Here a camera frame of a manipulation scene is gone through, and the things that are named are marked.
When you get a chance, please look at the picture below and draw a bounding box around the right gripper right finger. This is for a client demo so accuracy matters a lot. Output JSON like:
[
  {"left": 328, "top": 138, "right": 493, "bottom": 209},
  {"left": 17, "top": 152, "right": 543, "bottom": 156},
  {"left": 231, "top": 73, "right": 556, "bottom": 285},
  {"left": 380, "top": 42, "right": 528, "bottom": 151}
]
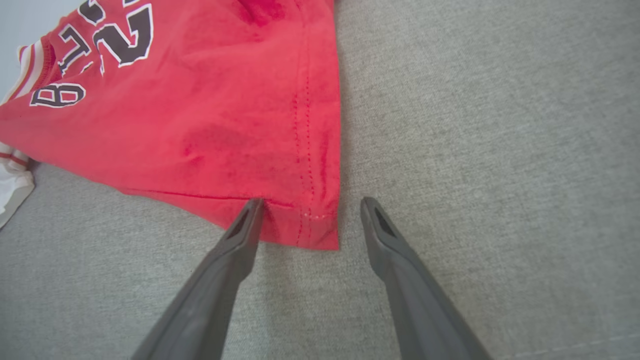
[{"left": 360, "top": 196, "right": 494, "bottom": 360}]

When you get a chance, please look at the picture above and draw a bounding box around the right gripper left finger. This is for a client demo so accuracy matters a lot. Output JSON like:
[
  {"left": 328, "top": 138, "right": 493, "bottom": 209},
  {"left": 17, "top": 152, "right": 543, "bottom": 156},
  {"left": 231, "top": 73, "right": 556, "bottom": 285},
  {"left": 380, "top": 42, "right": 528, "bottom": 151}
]
[{"left": 131, "top": 198, "right": 265, "bottom": 360}]

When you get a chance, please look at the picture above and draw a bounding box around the red basketball jersey black print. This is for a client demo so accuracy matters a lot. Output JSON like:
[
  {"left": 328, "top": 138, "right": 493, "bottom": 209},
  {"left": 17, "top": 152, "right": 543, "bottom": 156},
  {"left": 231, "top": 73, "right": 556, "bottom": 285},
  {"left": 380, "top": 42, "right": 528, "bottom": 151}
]
[{"left": 0, "top": 0, "right": 343, "bottom": 251}]

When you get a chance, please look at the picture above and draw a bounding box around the grey fabric sofa seat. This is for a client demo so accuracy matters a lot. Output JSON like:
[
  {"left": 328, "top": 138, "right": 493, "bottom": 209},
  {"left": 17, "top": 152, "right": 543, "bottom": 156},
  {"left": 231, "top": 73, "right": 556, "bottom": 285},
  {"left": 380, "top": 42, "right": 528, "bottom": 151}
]
[{"left": 0, "top": 0, "right": 640, "bottom": 360}]

